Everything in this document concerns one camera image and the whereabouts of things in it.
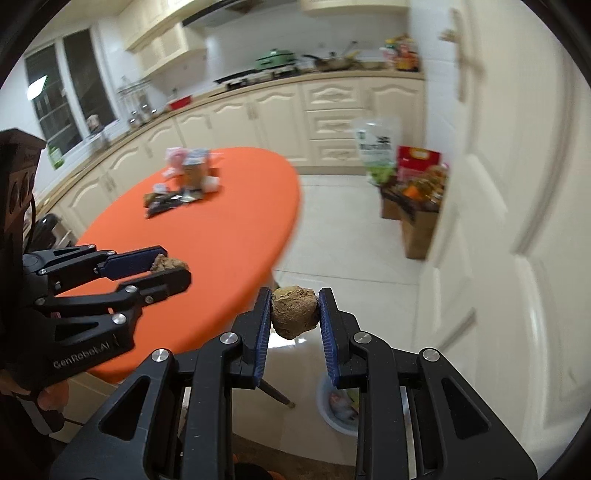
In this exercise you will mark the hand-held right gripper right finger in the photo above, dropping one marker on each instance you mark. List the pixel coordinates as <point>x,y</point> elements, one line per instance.
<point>330,341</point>

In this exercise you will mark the white door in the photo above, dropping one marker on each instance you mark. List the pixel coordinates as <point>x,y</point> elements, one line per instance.
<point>498,230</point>

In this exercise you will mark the yellow snack packet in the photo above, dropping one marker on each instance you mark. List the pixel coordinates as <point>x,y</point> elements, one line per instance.
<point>194,171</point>

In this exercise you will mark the cream cabinet drawer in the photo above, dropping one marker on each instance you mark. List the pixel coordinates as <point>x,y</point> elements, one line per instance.
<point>334,151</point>
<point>333,124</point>
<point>332,94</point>

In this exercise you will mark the metal faucet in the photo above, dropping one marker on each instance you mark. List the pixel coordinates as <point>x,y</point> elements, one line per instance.
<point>99,136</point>

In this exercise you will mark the range hood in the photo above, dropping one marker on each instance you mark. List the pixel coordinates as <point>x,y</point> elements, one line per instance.
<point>231,11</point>

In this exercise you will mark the clear plastic bottle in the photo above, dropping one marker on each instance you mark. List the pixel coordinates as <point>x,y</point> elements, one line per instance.
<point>390,55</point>

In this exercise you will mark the pink cloth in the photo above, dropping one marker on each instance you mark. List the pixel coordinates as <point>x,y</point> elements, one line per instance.
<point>93,122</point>

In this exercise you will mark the cream lower kitchen cabinets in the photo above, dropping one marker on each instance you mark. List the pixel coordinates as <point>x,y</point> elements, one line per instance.
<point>277,120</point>

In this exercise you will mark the window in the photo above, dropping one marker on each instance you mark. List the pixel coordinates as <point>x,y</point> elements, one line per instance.
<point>69,87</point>

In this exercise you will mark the round orange table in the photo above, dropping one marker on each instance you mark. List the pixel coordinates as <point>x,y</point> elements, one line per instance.
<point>221,258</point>

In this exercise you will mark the brown lump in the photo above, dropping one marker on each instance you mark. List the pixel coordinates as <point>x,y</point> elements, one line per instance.
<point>150,198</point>
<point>295,314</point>
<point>170,264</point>

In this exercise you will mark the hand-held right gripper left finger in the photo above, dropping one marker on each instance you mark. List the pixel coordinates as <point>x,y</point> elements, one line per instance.
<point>262,337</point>

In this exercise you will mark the black wrapper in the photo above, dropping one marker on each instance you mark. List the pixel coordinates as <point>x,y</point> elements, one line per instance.
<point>168,203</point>

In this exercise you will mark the white paper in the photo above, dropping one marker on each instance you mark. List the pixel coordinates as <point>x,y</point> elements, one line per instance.
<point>210,183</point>

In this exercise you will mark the pink plastic bag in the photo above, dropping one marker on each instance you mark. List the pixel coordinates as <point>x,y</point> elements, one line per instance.
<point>175,157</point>

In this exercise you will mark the dark sauce bottle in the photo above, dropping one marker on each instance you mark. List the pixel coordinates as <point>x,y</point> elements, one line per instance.
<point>413,57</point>
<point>403,57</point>

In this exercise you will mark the person's legs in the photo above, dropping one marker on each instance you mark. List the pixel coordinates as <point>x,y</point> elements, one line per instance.
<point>254,468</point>

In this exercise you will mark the round table black legs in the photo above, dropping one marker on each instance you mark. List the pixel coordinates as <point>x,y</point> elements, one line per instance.
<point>277,393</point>

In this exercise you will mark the black rice cooker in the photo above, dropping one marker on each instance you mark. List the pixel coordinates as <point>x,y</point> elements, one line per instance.
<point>46,233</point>

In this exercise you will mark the blue plastic waste bin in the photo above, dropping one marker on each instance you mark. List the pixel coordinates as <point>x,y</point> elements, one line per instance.
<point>330,417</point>

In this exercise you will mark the red gift box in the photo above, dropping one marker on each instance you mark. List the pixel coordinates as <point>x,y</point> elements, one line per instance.
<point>418,159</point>

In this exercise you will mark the small white wrapper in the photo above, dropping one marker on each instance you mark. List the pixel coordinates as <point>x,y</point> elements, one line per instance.
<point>160,188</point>

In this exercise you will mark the hanging metal utensil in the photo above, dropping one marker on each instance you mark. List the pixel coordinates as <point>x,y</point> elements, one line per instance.
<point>133,115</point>
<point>151,107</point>
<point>142,110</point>

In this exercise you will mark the small lattice door cabinet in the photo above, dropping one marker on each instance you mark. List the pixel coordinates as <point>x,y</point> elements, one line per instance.
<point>166,46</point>

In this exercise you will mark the clear rice bag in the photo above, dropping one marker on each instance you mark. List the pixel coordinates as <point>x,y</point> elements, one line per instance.
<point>376,147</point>

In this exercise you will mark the small cardboard box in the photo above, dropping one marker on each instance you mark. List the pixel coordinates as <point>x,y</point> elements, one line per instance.
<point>390,207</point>

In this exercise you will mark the shallow metal pan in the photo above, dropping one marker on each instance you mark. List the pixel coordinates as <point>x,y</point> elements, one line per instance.
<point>369,64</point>

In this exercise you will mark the red basin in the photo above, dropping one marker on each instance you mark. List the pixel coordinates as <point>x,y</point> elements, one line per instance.
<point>181,104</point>

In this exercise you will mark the large cardboard box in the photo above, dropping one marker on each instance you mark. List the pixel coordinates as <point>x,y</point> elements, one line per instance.
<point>418,235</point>

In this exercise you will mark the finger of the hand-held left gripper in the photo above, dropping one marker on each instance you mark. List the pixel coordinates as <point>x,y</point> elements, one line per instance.
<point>161,284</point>
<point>129,261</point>

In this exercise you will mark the metal wok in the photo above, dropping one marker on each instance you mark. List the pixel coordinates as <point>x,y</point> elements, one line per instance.
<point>330,62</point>

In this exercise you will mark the green electric pot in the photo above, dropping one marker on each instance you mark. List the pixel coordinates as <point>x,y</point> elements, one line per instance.
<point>276,60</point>

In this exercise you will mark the gas stove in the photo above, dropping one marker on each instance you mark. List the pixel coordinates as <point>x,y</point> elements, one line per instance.
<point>254,76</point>

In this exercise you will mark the green glass bottle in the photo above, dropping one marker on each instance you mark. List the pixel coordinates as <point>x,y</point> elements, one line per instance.
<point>55,157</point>

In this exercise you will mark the person's left hand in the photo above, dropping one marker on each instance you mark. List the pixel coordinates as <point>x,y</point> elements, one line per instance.
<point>53,397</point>

